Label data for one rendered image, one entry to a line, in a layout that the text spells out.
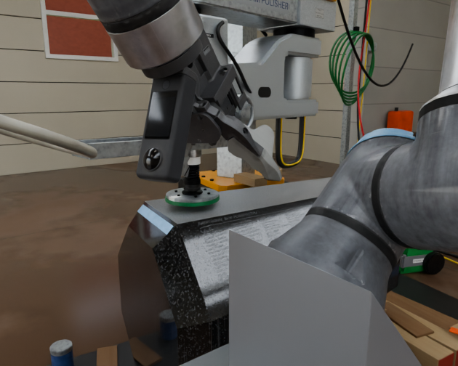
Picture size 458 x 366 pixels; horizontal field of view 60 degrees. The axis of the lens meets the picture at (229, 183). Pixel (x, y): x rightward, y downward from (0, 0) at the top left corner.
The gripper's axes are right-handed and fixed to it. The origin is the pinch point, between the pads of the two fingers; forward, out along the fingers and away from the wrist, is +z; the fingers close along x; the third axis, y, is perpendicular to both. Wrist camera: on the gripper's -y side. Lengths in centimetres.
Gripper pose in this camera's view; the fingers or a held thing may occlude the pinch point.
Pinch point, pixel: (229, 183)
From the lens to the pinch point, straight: 55.0
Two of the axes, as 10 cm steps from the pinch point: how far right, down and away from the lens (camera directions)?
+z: 3.7, 6.4, 6.8
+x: -8.6, -0.4, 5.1
